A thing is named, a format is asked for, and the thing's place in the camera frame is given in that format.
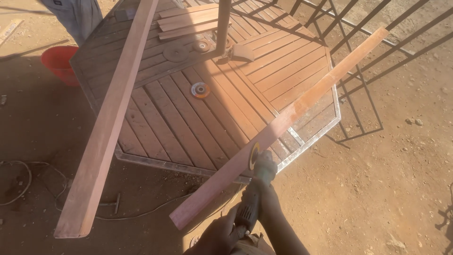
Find hexagonal slatted wooden table top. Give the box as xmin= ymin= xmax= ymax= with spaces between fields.
xmin=70 ymin=0 xmax=341 ymax=185

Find dark block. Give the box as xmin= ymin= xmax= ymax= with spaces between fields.
xmin=113 ymin=8 xmax=137 ymax=22

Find metal hammer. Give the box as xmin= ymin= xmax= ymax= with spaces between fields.
xmin=98 ymin=193 xmax=121 ymax=215

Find red plastic bucket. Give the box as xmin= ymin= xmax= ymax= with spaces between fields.
xmin=41 ymin=45 xmax=80 ymax=88

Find small brown flap disc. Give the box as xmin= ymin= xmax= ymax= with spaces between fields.
xmin=193 ymin=40 xmax=211 ymax=54

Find wood scrap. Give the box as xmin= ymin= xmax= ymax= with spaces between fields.
xmin=0 ymin=19 xmax=25 ymax=46

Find short wooden slat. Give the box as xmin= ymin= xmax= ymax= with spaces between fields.
xmin=158 ymin=3 xmax=219 ymax=18
xmin=157 ymin=8 xmax=220 ymax=26
xmin=158 ymin=15 xmax=221 ymax=33
xmin=158 ymin=21 xmax=232 ymax=40

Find colourful flap disc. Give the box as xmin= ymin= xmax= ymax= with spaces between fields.
xmin=190 ymin=82 xmax=211 ymax=100

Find sanding pad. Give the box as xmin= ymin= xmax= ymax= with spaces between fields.
xmin=231 ymin=43 xmax=255 ymax=63

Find white power cable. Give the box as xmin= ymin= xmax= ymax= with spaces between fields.
xmin=0 ymin=161 xmax=194 ymax=221

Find large grey grinding disc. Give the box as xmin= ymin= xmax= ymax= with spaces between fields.
xmin=163 ymin=44 xmax=189 ymax=64

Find person's beige clothing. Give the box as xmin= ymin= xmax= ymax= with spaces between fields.
xmin=229 ymin=232 xmax=277 ymax=255

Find green angle grinder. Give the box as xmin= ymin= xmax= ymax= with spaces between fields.
xmin=234 ymin=142 xmax=279 ymax=238

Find metal post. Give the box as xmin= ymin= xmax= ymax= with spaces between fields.
xmin=215 ymin=0 xmax=233 ymax=56

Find metal bar frame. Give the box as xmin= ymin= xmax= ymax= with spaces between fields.
xmin=276 ymin=0 xmax=453 ymax=139

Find person's right hand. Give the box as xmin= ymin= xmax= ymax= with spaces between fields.
xmin=247 ymin=177 xmax=281 ymax=222

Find long thin wooden plank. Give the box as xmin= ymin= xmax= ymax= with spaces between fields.
xmin=169 ymin=27 xmax=390 ymax=231

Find person's left hand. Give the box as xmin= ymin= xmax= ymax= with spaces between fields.
xmin=183 ymin=208 xmax=245 ymax=255

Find thick wooden beam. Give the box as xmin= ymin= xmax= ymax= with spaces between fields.
xmin=54 ymin=0 xmax=160 ymax=238

